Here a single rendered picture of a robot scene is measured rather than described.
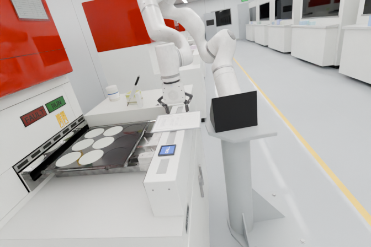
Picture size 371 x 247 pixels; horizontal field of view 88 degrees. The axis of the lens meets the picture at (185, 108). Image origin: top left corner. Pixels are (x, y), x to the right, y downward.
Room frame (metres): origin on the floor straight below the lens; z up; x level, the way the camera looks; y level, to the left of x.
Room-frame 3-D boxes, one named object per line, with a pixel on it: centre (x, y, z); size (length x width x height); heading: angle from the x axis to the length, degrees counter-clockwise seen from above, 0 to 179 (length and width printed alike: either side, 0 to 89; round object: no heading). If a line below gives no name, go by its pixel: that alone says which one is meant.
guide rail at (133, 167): (0.68, 0.37, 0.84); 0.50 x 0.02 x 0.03; 81
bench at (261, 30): (9.05, -4.40, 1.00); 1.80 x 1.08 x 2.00; 171
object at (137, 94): (1.04, 0.27, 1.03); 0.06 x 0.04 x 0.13; 81
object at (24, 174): (0.83, 0.62, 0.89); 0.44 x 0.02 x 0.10; 171
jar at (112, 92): (1.26, 0.46, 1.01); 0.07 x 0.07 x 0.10
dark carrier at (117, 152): (0.81, 0.41, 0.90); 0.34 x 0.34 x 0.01; 81
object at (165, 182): (0.69, 0.06, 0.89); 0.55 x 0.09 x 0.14; 171
